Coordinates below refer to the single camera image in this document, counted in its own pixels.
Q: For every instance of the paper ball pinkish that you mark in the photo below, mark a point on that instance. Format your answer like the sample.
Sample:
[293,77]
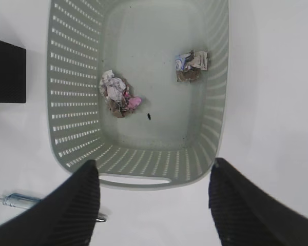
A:
[117,96]

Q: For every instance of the blue clear grey pen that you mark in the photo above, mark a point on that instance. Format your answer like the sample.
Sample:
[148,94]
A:
[20,201]

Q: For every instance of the grey green plastic basket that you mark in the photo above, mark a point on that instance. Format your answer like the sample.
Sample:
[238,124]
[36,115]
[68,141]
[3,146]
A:
[173,137]

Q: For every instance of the paper ball greenish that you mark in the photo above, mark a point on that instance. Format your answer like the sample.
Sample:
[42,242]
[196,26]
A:
[189,66]

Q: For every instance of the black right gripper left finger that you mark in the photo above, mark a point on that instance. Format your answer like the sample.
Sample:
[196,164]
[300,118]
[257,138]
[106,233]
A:
[67,216]

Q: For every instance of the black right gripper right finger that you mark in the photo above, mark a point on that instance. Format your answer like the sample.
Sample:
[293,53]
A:
[244,214]

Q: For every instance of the black mesh pen holder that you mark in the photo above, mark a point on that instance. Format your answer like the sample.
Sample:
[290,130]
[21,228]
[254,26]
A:
[12,74]

